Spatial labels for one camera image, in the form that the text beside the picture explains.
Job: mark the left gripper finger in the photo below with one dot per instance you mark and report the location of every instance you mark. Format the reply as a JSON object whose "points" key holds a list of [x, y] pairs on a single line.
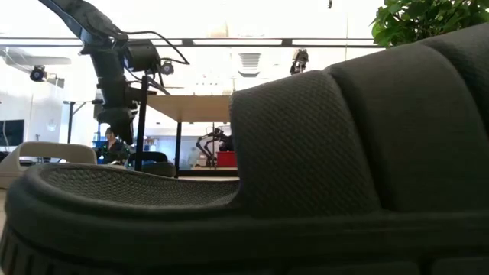
{"points": [[124, 128]]}

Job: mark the wooden shelf black metal frame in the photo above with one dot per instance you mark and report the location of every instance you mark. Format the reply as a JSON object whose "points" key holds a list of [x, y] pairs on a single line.
{"points": [[191, 109]]}

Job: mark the grey rubber slide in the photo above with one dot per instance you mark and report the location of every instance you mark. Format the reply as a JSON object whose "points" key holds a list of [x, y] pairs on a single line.
{"points": [[53, 149]]}

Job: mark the black background robot arm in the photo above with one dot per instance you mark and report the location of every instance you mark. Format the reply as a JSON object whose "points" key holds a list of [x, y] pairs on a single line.
{"points": [[214, 134]]}

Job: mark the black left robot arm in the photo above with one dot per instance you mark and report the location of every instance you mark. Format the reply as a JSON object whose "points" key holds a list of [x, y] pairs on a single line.
{"points": [[84, 19]]}

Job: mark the person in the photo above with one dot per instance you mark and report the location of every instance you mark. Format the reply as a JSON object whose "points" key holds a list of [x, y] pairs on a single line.
{"points": [[112, 147]]}

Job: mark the black ceiling spotlight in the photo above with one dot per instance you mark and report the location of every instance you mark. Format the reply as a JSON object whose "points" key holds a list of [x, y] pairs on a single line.
{"points": [[38, 73], [167, 68], [300, 61]]}

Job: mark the long ceiling light bar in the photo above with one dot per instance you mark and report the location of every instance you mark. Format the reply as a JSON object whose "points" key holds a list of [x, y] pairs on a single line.
{"points": [[187, 42]]}

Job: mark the red plastic bin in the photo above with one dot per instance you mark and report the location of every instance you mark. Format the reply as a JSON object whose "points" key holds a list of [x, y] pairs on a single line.
{"points": [[226, 159]]}

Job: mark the green potted plant black pot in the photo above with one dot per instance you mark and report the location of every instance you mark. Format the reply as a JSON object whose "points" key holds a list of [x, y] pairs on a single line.
{"points": [[420, 19]]}

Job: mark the black metal frame stand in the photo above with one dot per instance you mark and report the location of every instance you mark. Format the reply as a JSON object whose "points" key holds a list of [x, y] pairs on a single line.
{"points": [[70, 122]]}

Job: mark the black table frame rails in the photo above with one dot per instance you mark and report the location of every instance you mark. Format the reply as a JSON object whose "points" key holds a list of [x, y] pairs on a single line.
{"points": [[210, 172]]}

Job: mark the black wall monitor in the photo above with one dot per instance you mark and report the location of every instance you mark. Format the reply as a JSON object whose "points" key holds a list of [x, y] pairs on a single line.
{"points": [[11, 133]]}

